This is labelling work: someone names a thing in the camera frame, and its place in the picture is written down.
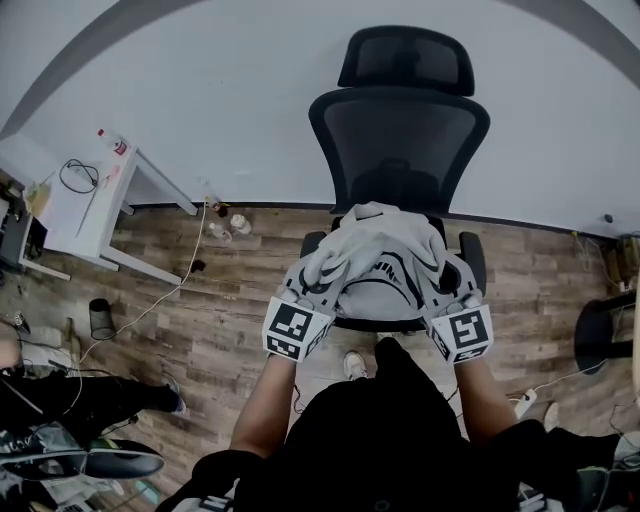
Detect black mesh office chair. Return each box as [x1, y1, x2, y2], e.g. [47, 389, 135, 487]
[298, 25, 492, 335]

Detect person's right forearm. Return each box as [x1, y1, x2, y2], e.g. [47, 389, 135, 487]
[452, 357, 519, 449]

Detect grey printed garment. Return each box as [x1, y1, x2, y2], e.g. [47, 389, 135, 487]
[292, 200, 451, 324]

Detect black mesh bin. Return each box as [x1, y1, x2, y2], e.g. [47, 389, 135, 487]
[88, 298, 117, 341]

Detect black round stool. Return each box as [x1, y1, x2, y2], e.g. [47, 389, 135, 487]
[573, 292, 639, 376]

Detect white power strip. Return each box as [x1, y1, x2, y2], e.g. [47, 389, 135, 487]
[508, 389, 539, 419]

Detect person's left white shoe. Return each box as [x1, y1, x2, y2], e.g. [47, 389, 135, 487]
[343, 350, 369, 381]

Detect person's left forearm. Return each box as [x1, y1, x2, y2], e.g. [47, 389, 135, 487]
[229, 352, 301, 459]

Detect long pale floor cable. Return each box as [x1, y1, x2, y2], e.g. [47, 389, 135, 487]
[78, 197, 209, 364]

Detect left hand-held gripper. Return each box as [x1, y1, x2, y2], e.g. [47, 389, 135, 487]
[262, 258, 346, 362]

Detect white table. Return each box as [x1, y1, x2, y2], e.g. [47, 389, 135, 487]
[17, 144, 199, 286]

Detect thin grey rod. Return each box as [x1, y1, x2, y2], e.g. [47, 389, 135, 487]
[74, 187, 105, 236]

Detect plastic bottle red label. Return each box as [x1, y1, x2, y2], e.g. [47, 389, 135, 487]
[97, 128, 130, 156]

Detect person's black clothing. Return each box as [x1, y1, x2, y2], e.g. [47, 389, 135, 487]
[192, 337, 621, 512]

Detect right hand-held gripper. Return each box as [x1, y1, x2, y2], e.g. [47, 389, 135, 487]
[423, 257, 495, 366]

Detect black coiled cable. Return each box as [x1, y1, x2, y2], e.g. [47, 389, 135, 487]
[58, 158, 100, 194]

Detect olive boxes by wall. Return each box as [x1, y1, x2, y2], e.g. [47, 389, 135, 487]
[605, 234, 639, 294]

